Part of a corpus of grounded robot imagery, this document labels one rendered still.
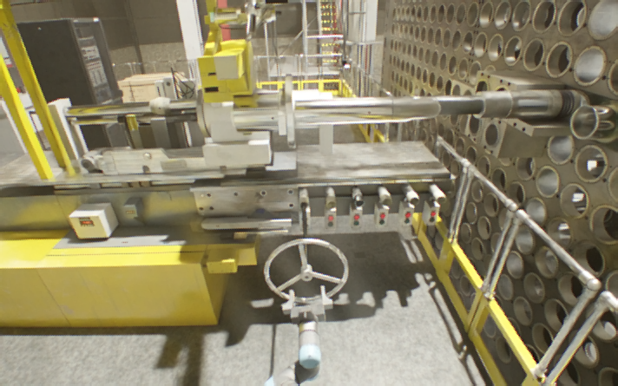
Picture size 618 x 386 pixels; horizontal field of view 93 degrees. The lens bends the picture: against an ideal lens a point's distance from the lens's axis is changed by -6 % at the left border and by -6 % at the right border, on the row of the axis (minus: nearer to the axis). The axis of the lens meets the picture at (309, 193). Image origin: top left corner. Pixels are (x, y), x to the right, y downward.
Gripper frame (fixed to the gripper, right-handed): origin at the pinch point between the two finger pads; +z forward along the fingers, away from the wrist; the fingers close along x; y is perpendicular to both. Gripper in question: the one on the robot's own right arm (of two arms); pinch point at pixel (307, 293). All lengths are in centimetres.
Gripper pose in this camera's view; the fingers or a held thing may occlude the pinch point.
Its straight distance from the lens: 140.2
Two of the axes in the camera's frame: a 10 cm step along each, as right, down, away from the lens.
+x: 9.9, -1.4, -0.5
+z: -0.3, -5.0, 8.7
